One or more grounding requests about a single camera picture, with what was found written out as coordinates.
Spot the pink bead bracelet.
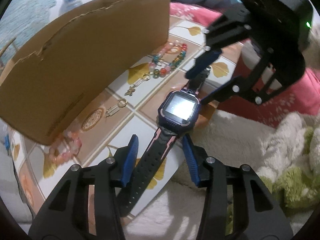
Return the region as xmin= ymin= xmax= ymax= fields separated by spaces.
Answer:
xmin=48 ymin=132 xmax=83 ymax=164

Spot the patterned tile tablecloth board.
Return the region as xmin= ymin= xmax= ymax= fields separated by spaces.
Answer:
xmin=9 ymin=11 xmax=219 ymax=213

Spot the teal patterned hanging cloth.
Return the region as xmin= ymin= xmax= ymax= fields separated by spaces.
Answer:
xmin=1 ymin=0 xmax=56 ymax=63

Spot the multicolour bead bracelet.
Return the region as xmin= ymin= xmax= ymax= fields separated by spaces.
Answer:
xmin=148 ymin=39 xmax=188 ymax=78

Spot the gold butterfly charm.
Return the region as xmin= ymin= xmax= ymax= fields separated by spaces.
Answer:
xmin=124 ymin=74 xmax=150 ymax=96

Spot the wooden chair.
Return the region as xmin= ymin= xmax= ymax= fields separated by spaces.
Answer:
xmin=1 ymin=36 xmax=18 ymax=68

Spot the blue water jug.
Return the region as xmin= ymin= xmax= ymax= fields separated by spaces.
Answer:
xmin=59 ymin=0 xmax=82 ymax=16

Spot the pink strap digital watch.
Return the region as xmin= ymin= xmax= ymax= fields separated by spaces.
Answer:
xmin=117 ymin=68 xmax=210 ymax=217

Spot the brown cardboard box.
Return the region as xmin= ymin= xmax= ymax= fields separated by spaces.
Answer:
xmin=1 ymin=0 xmax=170 ymax=145

